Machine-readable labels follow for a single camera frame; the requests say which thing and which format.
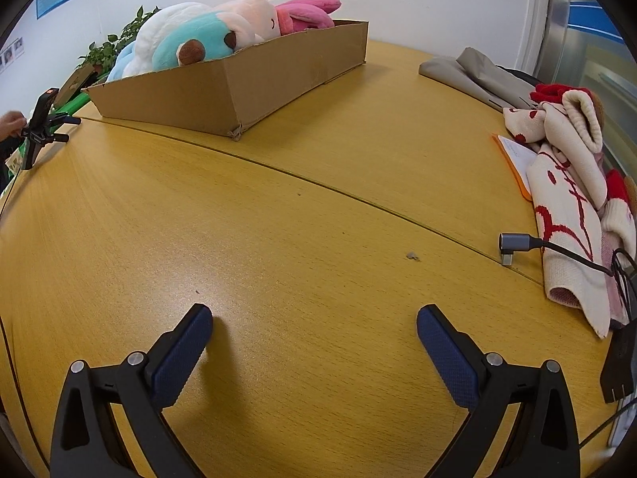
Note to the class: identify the cream bunny plush toy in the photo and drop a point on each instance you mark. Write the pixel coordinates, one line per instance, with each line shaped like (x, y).
(254, 17)

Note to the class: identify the small grey scrap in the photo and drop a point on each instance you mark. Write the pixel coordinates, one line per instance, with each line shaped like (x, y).
(412, 255)

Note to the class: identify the black comb-shaped part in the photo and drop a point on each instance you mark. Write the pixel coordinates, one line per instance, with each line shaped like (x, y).
(619, 368)

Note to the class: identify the metal door with blue stripe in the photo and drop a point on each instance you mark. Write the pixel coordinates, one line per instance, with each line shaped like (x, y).
(592, 50)

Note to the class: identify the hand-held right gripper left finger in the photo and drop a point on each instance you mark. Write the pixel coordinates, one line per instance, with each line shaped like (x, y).
(181, 353)

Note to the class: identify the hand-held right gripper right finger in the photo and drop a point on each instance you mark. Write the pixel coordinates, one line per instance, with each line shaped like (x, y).
(448, 358)

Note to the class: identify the orange notebook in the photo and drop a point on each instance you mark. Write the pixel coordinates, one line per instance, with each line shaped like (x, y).
(517, 157)

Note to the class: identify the red white knitted scarf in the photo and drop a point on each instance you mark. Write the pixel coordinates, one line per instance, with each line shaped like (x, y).
(562, 219)

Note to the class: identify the brown cardboard piece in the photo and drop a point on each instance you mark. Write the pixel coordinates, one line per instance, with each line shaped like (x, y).
(77, 79)

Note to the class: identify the green stand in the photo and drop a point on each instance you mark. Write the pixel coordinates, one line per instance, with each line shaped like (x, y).
(74, 99)

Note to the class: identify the pink plush toy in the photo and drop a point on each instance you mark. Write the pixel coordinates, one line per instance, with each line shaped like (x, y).
(308, 17)

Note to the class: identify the cardboard box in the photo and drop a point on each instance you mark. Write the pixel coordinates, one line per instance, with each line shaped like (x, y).
(199, 94)

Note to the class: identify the wall photo notice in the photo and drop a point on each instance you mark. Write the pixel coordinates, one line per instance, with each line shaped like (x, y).
(17, 49)

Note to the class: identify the light blue plush toy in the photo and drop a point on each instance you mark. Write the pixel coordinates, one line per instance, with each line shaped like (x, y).
(122, 62)

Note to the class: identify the white teal plush toy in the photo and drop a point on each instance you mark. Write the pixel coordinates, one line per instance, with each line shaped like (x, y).
(164, 30)

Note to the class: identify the grey jacket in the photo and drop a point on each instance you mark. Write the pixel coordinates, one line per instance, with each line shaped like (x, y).
(468, 74)

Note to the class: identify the red white knitted mitten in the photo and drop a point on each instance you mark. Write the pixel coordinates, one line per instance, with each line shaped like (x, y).
(619, 214)

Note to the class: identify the potted green plant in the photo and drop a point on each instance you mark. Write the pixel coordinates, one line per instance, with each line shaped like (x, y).
(107, 50)

